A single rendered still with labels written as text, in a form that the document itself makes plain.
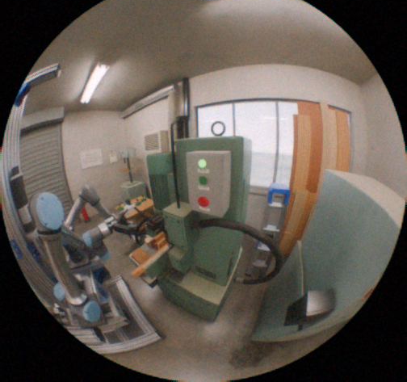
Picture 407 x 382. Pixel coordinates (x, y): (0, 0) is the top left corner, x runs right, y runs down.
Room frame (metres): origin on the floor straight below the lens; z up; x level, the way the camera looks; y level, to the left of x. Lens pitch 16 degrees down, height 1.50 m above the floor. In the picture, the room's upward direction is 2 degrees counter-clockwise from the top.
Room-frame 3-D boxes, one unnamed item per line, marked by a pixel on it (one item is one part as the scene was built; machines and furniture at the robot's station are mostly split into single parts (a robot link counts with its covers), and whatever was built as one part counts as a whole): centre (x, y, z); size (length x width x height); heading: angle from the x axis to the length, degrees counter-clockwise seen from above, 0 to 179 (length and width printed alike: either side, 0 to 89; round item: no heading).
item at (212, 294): (0.51, 0.09, 0.76); 0.57 x 0.45 x 0.09; 61
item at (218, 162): (0.29, -0.01, 1.40); 0.10 x 0.06 x 0.16; 61
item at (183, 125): (0.51, 0.07, 1.54); 0.08 x 0.08 x 0.17; 61
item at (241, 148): (0.43, -0.06, 1.16); 0.22 x 0.22 x 0.72; 61
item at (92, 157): (2.20, 2.77, 1.48); 0.64 x 0.02 x 0.46; 151
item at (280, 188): (0.80, -0.64, 0.58); 0.27 x 0.25 x 1.16; 154
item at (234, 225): (0.25, -0.10, 1.12); 0.33 x 0.05 x 0.36; 61
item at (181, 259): (0.35, 0.11, 1.02); 0.09 x 0.07 x 0.12; 151
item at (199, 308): (0.52, 0.09, 0.36); 0.58 x 0.45 x 0.71; 61
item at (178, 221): (0.34, 0.08, 1.23); 0.09 x 0.08 x 0.15; 61
